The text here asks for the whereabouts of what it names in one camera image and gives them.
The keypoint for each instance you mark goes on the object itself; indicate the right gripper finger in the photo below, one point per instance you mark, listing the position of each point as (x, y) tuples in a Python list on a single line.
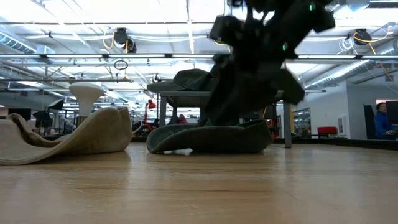
[(219, 99), (237, 102)]

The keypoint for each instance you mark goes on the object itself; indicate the beige cap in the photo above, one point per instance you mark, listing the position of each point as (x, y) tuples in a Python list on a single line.
[(93, 133)]

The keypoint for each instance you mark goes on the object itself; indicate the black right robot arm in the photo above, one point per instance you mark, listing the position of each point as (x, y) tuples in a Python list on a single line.
[(295, 25)]

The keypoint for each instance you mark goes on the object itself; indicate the grey metal riser stand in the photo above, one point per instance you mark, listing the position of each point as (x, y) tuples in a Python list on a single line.
[(186, 99)]

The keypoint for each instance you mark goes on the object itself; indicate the pink-red object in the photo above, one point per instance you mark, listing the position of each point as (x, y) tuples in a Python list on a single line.
[(183, 119)]

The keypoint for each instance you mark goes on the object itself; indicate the glass partition window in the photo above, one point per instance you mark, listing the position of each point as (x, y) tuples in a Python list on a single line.
[(302, 121)]

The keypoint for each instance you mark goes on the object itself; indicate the small black ceiling reel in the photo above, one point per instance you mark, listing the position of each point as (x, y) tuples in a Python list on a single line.
[(155, 78)]

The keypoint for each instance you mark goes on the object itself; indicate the red desk lamp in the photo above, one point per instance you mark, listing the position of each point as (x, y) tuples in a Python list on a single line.
[(151, 104)]

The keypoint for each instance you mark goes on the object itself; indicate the red bin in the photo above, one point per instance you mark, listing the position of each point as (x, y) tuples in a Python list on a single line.
[(327, 130)]

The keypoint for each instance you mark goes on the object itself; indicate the black partition panel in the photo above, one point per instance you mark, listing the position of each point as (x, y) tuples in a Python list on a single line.
[(368, 121)]

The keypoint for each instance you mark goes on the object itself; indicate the person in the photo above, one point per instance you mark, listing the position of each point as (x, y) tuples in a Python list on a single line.
[(381, 124)]

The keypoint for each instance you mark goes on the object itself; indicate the black monitor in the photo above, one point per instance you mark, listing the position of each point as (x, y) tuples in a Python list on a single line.
[(392, 112), (19, 114)]

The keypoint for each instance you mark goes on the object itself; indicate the white mushroom-shaped lamp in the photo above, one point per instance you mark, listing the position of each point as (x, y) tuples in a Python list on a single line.
[(86, 93)]

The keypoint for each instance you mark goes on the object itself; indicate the black studio softbox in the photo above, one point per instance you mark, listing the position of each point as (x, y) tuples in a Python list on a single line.
[(56, 104), (43, 118)]

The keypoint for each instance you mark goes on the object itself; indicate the silver ventilation duct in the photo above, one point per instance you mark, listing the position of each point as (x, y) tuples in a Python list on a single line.
[(348, 73), (15, 43)]

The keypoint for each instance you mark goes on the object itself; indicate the white wall frame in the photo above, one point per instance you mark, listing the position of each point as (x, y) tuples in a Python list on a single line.
[(341, 124)]

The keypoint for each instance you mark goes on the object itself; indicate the black aluminium table frame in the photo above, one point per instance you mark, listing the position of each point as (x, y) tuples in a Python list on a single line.
[(357, 144)]

